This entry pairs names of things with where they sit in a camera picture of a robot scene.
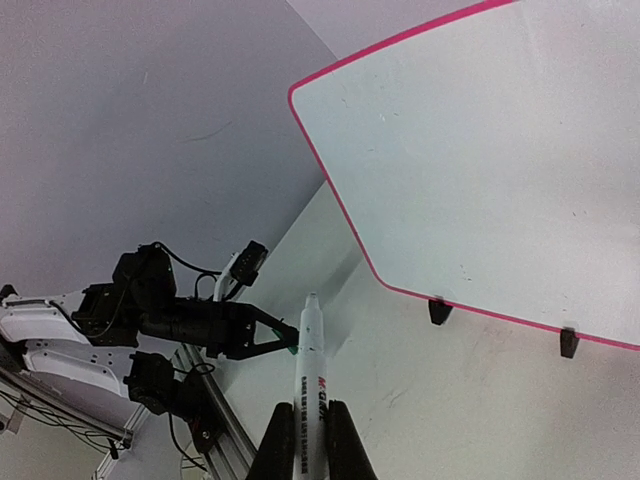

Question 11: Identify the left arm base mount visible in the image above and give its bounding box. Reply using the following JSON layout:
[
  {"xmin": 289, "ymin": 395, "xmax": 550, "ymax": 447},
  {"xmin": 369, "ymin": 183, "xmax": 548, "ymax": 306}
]
[{"xmin": 123, "ymin": 351, "xmax": 223, "ymax": 453}]

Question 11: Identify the left whiteboard stand foot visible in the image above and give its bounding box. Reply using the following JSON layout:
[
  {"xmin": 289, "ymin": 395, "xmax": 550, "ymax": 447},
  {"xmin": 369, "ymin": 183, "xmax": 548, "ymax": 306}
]
[{"xmin": 428, "ymin": 298, "xmax": 453, "ymax": 326}]

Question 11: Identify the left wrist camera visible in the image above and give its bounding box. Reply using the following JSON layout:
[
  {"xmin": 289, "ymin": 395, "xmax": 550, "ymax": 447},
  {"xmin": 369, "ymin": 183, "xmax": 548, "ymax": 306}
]
[{"xmin": 229, "ymin": 240, "xmax": 268, "ymax": 287}]

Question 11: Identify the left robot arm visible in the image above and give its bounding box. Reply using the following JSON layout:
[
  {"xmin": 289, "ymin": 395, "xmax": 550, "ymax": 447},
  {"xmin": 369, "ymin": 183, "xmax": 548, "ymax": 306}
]
[{"xmin": 1, "ymin": 241, "xmax": 299, "ymax": 420}]

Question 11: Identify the right whiteboard stand foot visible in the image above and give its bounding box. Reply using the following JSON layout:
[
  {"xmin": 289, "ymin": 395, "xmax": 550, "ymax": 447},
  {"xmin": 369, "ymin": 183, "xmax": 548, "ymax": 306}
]
[{"xmin": 559, "ymin": 328, "xmax": 580, "ymax": 359}]

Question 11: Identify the whiteboard stand foot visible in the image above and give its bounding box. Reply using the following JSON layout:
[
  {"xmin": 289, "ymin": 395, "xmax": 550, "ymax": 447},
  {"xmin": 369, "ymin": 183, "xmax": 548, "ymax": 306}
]
[
  {"xmin": 559, "ymin": 328, "xmax": 580, "ymax": 359},
  {"xmin": 428, "ymin": 298, "xmax": 453, "ymax": 326}
]

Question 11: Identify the green whiteboard marker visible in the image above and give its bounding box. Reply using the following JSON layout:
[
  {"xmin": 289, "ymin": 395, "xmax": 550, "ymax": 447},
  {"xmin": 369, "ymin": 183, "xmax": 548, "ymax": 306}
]
[{"xmin": 293, "ymin": 293, "xmax": 328, "ymax": 479}]

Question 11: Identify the aluminium front rail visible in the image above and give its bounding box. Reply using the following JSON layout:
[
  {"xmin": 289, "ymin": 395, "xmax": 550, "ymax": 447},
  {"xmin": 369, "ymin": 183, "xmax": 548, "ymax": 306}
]
[{"xmin": 92, "ymin": 346, "xmax": 257, "ymax": 479}]

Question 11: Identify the green marker cap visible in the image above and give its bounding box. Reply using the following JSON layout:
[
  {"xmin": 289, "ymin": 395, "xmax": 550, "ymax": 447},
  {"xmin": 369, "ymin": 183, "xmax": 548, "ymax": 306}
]
[{"xmin": 272, "ymin": 329, "xmax": 298, "ymax": 355}]

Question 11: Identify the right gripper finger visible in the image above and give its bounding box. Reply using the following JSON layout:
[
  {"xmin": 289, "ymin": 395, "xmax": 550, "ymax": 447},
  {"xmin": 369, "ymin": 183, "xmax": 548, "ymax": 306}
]
[{"xmin": 325, "ymin": 400, "xmax": 376, "ymax": 480}]

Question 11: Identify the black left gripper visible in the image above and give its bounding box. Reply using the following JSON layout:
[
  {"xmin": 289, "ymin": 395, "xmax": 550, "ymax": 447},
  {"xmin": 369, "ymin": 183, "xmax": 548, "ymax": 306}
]
[{"xmin": 139, "ymin": 299, "xmax": 299, "ymax": 480}]

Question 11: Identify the pink-framed whiteboard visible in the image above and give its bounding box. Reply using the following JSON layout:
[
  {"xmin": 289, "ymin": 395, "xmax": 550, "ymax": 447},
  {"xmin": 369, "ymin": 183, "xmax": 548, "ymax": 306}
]
[{"xmin": 288, "ymin": 1, "xmax": 639, "ymax": 349}]

